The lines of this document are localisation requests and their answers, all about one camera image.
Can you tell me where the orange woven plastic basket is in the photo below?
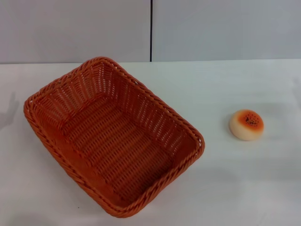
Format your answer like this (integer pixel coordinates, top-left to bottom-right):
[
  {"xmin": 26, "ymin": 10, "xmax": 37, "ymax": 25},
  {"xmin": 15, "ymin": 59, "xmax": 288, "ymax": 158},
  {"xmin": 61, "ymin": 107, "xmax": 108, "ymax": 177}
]
[{"xmin": 23, "ymin": 56, "xmax": 205, "ymax": 218}]

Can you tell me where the round toy bread bun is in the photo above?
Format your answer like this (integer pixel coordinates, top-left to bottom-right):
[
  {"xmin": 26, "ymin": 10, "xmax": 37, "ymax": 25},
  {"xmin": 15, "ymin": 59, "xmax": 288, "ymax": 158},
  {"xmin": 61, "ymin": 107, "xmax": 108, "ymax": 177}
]
[{"xmin": 229, "ymin": 109, "xmax": 265, "ymax": 141}]

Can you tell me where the black vertical wall strip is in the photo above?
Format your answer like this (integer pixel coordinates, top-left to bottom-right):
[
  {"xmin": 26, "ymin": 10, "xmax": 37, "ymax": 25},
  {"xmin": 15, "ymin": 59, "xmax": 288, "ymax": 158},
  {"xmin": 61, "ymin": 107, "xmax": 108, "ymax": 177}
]
[{"xmin": 149, "ymin": 0, "xmax": 154, "ymax": 63}]

